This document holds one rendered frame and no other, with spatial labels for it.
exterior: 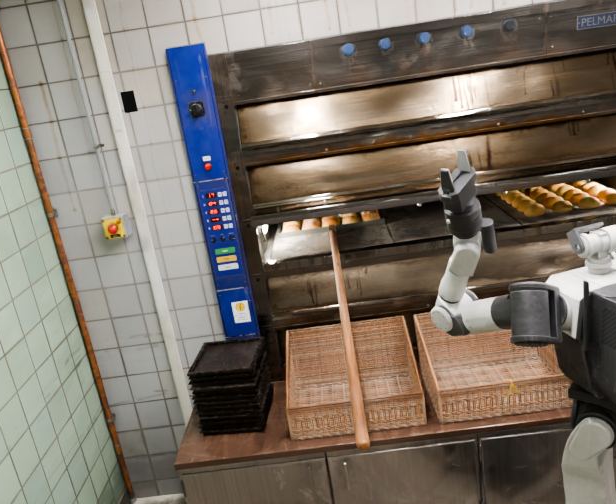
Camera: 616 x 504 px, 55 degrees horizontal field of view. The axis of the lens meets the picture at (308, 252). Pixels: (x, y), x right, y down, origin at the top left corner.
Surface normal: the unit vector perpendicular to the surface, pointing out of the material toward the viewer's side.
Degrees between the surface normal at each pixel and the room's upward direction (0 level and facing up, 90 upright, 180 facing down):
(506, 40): 90
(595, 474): 115
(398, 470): 90
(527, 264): 70
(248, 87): 90
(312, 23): 90
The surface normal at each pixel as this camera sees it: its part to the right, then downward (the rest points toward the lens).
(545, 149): -0.06, -0.04
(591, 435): -0.63, 0.32
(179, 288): 0.00, 0.30
